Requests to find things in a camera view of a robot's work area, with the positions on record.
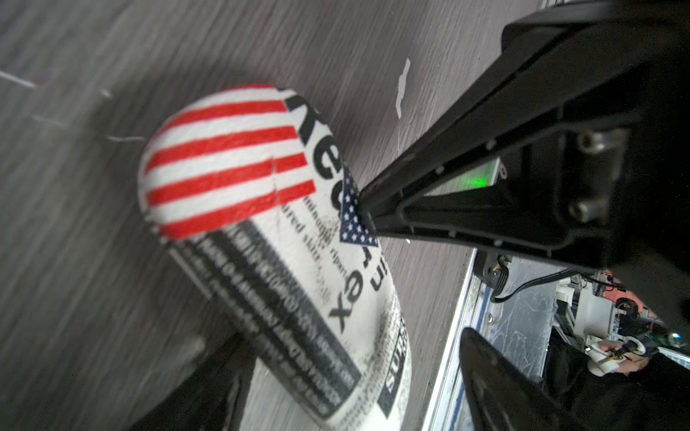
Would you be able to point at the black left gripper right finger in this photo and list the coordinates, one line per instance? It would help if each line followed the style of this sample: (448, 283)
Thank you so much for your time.
(500, 397)

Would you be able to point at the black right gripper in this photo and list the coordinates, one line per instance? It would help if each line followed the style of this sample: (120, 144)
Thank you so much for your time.
(572, 147)

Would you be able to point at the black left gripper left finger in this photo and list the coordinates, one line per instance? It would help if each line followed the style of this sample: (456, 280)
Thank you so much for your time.
(213, 397)

